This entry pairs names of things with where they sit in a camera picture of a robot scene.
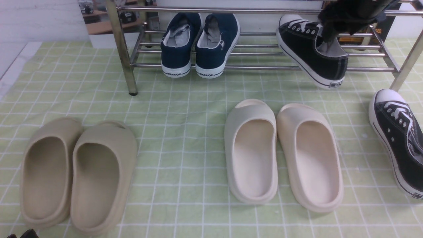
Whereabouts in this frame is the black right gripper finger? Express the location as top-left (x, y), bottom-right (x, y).
top-left (20, 229), bottom-right (39, 238)

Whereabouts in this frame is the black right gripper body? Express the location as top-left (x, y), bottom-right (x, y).
top-left (318, 0), bottom-right (399, 43)

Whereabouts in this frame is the black canvas sneaker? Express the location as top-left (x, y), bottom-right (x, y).
top-left (276, 15), bottom-right (349, 89)
top-left (368, 89), bottom-right (423, 199)

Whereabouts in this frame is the chrome metal shoe rack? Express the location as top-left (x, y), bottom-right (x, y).
top-left (106, 0), bottom-right (422, 96)

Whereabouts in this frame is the dark image processing poster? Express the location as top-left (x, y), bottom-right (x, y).
top-left (337, 2), bottom-right (402, 46)

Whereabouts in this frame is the left tan foam slide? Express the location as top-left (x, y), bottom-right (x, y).
top-left (19, 117), bottom-right (84, 229)

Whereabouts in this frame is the tan foam slide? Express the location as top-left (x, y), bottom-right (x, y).
top-left (19, 117), bottom-right (84, 229)
top-left (70, 120), bottom-right (138, 236)

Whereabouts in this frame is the right tan foam slide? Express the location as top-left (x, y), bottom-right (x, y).
top-left (70, 120), bottom-right (138, 236)

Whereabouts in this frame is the right navy canvas sneaker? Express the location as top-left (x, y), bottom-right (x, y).
top-left (195, 13), bottom-right (241, 79)

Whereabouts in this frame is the navy canvas sneaker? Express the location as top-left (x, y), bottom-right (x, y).
top-left (160, 12), bottom-right (203, 78)
top-left (195, 13), bottom-right (241, 79)

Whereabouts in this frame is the right cream foam slide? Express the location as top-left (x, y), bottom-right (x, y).
top-left (276, 103), bottom-right (344, 213)

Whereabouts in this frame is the cream foam slide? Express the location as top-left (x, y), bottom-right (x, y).
top-left (224, 99), bottom-right (278, 205)
top-left (276, 103), bottom-right (344, 213)

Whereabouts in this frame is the left cream foam slide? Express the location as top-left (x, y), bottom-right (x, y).
top-left (224, 99), bottom-right (278, 205)

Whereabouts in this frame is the left navy canvas sneaker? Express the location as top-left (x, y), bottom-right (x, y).
top-left (160, 12), bottom-right (203, 78)

